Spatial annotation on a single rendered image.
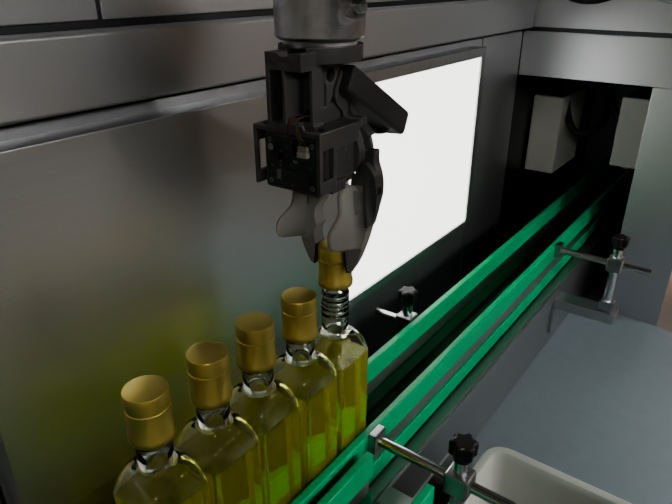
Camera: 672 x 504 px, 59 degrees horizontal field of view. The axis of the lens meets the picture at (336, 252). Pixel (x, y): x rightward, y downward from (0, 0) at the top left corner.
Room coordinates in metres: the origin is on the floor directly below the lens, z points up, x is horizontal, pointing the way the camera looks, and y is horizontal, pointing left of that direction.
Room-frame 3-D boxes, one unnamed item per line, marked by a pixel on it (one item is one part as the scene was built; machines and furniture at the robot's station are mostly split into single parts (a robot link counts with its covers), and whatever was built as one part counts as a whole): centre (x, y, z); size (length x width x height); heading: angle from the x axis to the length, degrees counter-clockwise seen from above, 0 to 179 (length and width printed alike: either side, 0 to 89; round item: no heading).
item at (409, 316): (0.79, -0.09, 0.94); 0.07 x 0.04 x 0.13; 53
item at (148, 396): (0.35, 0.14, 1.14); 0.04 x 0.04 x 0.04
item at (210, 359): (0.40, 0.10, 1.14); 0.04 x 0.04 x 0.04
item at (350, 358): (0.54, 0.00, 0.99); 0.06 x 0.06 x 0.21; 55
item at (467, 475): (0.48, -0.11, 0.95); 0.17 x 0.03 x 0.12; 53
